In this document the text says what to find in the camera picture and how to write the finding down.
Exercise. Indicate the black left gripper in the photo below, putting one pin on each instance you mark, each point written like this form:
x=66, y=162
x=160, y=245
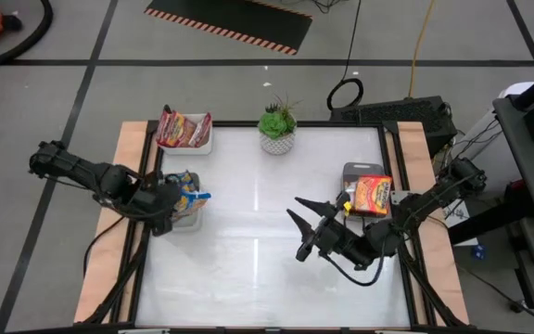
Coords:
x=156, y=204

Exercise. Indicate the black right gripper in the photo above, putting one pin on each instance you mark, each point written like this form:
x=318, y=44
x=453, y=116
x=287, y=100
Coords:
x=341, y=241

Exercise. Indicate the clear plastic bin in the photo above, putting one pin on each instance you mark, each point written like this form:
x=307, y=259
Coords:
x=188, y=225

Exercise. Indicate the grey translucent plastic bin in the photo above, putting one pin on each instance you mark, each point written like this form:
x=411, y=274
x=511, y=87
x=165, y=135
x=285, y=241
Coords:
x=362, y=168

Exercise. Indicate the red roast beef ramen pack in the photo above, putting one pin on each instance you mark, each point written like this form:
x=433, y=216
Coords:
x=164, y=127
x=202, y=131
x=182, y=130

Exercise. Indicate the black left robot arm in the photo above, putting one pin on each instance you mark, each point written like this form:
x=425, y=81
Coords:
x=91, y=176

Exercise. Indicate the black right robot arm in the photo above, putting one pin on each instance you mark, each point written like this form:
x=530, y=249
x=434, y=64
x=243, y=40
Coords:
x=429, y=199

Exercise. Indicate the white plastic bin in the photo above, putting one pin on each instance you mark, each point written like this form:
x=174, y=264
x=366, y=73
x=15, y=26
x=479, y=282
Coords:
x=188, y=150

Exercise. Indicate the succulent plant in patterned pot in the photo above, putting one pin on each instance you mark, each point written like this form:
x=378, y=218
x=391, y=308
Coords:
x=277, y=144

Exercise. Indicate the light wooden side board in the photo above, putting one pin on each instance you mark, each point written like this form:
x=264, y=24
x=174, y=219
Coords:
x=94, y=292
x=410, y=134

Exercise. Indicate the black computer case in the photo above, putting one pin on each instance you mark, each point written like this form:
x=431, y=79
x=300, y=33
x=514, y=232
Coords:
x=401, y=113

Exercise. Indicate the white paper sheet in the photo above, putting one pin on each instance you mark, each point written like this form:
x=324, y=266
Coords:
x=461, y=220

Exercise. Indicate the small blue floor object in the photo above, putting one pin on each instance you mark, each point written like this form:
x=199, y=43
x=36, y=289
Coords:
x=478, y=252

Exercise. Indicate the black desk leg beam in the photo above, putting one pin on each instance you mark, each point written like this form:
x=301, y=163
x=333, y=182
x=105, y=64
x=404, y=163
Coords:
x=489, y=222

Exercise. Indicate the white computer tower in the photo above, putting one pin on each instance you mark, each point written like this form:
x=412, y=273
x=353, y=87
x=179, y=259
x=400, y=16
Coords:
x=480, y=139

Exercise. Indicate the black hazard-striped floor mat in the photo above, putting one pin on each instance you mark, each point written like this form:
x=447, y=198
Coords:
x=230, y=18

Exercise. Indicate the black metal table frame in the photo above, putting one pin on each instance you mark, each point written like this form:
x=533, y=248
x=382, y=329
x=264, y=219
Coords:
x=322, y=124

